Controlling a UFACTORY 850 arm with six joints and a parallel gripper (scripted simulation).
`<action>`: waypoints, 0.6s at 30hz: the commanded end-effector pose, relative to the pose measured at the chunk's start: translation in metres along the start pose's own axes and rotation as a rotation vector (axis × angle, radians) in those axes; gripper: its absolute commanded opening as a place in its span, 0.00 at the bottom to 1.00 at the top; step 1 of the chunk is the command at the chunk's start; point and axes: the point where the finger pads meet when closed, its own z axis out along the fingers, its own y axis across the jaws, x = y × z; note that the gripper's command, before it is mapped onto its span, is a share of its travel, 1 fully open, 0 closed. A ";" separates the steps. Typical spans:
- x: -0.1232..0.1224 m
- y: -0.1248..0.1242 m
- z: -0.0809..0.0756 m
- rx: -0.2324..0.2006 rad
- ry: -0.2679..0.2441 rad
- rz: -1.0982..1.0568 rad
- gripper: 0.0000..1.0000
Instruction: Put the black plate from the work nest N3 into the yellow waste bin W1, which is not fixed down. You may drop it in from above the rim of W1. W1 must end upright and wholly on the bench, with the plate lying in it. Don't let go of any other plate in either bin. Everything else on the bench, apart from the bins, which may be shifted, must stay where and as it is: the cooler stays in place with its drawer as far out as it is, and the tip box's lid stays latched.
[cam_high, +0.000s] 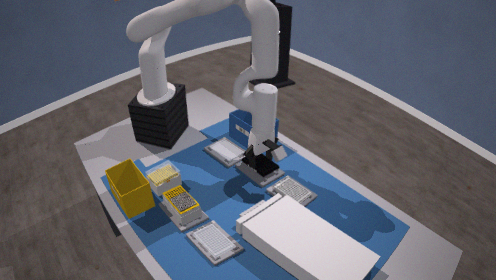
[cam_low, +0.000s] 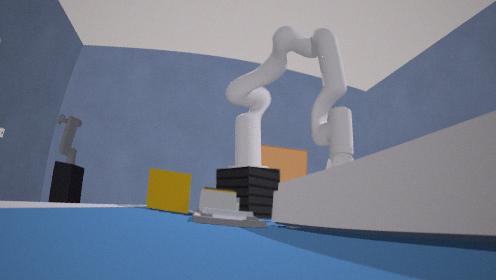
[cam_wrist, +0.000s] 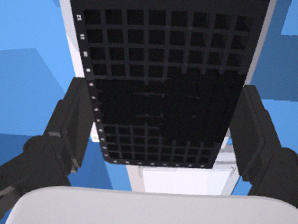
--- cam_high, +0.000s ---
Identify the blue open-top bin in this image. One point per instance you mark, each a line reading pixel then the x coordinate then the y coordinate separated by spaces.
pixel 239 130

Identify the yellow open-top bin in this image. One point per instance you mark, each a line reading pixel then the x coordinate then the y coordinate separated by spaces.
pixel 127 178

